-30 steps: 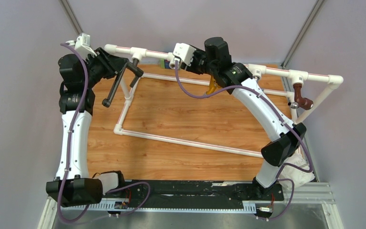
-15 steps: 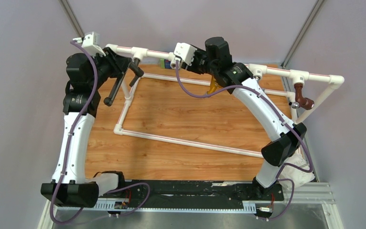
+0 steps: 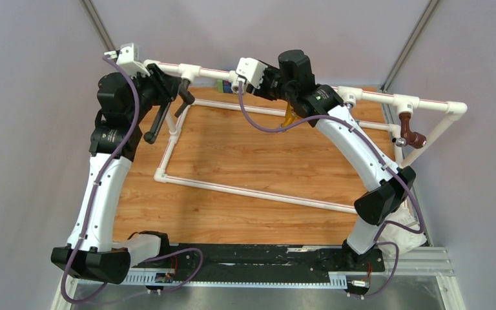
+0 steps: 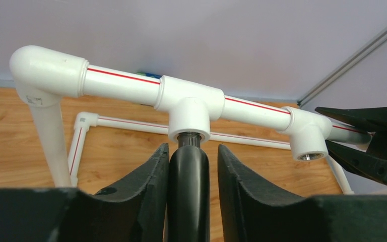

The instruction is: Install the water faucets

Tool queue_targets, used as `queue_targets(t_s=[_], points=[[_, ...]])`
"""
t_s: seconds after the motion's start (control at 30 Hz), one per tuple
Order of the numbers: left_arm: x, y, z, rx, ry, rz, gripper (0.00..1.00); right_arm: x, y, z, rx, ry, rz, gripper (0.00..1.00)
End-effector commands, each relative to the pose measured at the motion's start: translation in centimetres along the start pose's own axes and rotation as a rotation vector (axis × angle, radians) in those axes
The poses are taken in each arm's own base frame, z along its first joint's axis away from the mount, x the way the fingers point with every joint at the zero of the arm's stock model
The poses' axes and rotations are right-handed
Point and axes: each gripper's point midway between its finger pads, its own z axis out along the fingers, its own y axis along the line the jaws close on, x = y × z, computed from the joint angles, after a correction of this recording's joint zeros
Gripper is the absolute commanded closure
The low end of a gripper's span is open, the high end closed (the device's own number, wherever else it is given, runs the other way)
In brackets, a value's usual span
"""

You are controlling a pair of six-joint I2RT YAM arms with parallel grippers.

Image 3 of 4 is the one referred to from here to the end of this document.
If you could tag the green blue small box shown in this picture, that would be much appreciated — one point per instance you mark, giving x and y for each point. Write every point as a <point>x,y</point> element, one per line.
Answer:
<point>224,86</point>

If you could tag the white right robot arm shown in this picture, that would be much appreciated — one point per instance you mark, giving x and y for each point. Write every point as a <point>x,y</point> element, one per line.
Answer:
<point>324,109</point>

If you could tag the dark grey long faucet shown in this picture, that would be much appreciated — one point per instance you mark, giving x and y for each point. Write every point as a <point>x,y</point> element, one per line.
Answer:
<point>166,113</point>

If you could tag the yellow faucet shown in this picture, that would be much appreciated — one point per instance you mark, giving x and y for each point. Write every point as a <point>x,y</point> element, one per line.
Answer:
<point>289,118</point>

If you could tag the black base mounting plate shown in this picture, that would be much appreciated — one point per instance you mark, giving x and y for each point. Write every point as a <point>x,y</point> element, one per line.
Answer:
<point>254,265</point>

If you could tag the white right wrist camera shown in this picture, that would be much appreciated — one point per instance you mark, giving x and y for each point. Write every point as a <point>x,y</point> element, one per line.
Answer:
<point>251,71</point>

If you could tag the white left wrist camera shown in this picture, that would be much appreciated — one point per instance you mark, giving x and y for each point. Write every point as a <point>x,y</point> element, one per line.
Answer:
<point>127,58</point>

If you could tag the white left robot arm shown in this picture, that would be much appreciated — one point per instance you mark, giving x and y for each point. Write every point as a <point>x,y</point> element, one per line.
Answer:
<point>90,252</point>

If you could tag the chrome faucet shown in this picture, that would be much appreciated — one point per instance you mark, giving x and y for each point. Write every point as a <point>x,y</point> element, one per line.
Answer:
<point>350,101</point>

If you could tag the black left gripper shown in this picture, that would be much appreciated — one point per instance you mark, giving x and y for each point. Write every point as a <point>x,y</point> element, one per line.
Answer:
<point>166,84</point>

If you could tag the brown faucet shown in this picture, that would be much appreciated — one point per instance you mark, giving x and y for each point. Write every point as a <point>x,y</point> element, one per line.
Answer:
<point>407,136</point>

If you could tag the white thread seal tape roll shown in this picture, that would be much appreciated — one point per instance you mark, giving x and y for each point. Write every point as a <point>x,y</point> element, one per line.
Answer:
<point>405,240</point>

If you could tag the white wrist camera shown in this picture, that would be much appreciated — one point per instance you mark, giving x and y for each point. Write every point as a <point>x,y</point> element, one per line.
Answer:
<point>251,71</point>
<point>127,58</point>

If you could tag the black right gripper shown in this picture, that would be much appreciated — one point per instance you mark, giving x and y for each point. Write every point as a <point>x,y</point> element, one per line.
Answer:
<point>251,89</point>

